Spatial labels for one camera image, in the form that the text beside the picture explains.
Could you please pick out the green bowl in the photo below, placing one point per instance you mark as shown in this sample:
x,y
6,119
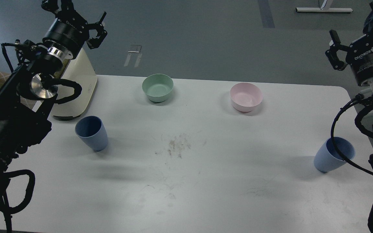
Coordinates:
x,y
158,87

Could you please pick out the white metal stand base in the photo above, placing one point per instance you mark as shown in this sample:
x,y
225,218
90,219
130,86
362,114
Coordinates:
x,y
324,7

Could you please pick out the dark blue cup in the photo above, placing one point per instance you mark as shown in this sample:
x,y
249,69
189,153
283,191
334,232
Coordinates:
x,y
92,132

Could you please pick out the light blue cup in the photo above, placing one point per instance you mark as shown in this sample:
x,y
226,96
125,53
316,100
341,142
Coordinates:
x,y
328,159

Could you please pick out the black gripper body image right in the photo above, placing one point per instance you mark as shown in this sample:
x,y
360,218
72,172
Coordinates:
x,y
360,59

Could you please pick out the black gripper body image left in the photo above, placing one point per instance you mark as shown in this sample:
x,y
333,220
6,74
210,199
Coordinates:
x,y
68,30

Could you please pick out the pink bowl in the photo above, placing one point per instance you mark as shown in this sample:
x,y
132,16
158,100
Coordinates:
x,y
245,97

